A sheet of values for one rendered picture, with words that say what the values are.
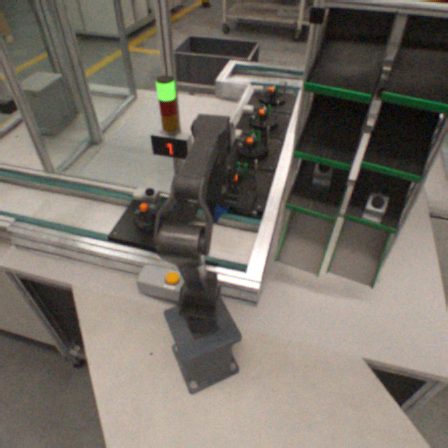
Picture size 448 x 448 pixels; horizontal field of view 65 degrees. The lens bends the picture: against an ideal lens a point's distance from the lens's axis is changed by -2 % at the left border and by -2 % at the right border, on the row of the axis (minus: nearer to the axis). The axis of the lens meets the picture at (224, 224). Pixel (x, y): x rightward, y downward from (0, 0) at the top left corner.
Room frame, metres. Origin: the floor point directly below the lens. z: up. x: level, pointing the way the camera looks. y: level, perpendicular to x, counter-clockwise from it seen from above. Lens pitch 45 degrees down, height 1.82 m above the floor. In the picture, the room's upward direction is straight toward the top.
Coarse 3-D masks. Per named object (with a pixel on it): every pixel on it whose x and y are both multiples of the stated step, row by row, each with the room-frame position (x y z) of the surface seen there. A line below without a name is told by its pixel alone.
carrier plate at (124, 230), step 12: (132, 204) 0.95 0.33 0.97; (180, 204) 0.95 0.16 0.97; (192, 204) 0.95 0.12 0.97; (132, 216) 0.89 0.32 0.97; (180, 216) 0.89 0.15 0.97; (192, 216) 0.89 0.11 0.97; (120, 228) 0.83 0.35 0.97; (132, 228) 0.83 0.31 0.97; (120, 240) 0.78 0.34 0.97; (132, 240) 0.78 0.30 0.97; (144, 240) 0.78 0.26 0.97
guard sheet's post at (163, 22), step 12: (156, 0) 1.00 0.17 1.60; (168, 0) 1.01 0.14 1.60; (156, 12) 1.00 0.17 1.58; (168, 12) 1.01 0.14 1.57; (156, 24) 1.00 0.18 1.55; (168, 24) 1.00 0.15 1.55; (168, 36) 0.99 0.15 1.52; (168, 48) 0.99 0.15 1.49; (168, 60) 0.99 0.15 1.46; (168, 72) 0.99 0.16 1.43; (180, 132) 1.01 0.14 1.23; (180, 168) 0.99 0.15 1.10
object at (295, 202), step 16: (304, 160) 0.81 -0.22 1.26; (304, 176) 0.77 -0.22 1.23; (336, 176) 0.76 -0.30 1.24; (304, 192) 0.73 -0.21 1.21; (320, 192) 0.72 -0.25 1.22; (336, 192) 0.71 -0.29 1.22; (288, 208) 0.69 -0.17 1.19; (304, 208) 0.68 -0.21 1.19; (320, 208) 0.68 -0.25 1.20; (336, 208) 0.67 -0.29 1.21
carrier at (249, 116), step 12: (252, 108) 1.65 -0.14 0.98; (264, 108) 1.53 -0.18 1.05; (276, 108) 1.54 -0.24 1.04; (240, 120) 1.56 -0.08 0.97; (252, 120) 1.52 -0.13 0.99; (264, 120) 1.52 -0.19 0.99; (276, 120) 1.52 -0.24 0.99; (288, 120) 1.56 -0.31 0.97; (264, 132) 1.45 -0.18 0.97; (276, 132) 1.45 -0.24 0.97
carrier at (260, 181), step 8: (256, 160) 1.07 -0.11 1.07; (240, 168) 1.06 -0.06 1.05; (248, 168) 1.17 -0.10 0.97; (240, 176) 1.05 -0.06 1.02; (248, 176) 1.09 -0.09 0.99; (256, 176) 1.11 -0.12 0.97; (264, 176) 1.11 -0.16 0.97; (272, 176) 1.11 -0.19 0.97; (240, 184) 1.04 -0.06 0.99; (248, 184) 1.04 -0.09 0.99; (256, 184) 1.04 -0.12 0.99; (264, 184) 1.06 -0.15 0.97; (272, 184) 1.09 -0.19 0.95; (232, 192) 0.99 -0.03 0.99; (256, 192) 1.02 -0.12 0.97; (264, 192) 1.02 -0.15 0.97; (256, 200) 0.97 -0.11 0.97; (264, 200) 0.97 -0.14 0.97; (232, 208) 0.94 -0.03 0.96; (256, 208) 0.93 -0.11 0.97; (264, 208) 0.93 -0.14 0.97
